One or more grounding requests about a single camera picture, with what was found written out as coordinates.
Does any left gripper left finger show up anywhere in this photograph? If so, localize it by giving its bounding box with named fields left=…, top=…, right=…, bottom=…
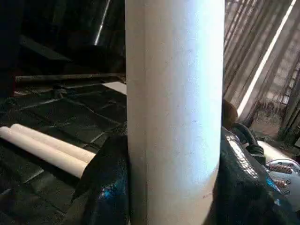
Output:
left=70, top=135, right=131, bottom=225

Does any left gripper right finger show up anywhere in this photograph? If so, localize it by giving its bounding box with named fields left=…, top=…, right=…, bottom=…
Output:
left=213, top=127, right=300, bottom=225

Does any white plastic table leg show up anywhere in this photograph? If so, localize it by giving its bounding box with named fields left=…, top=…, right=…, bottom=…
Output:
left=0, top=127, right=92, bottom=180
left=124, top=0, right=225, bottom=225
left=10, top=123, right=98, bottom=165

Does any long black bar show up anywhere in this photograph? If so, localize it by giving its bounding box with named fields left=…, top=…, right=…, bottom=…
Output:
left=14, top=73, right=127, bottom=84

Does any thin grey metal pole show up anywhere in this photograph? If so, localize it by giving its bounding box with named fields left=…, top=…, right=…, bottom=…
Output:
left=93, top=0, right=112, bottom=46

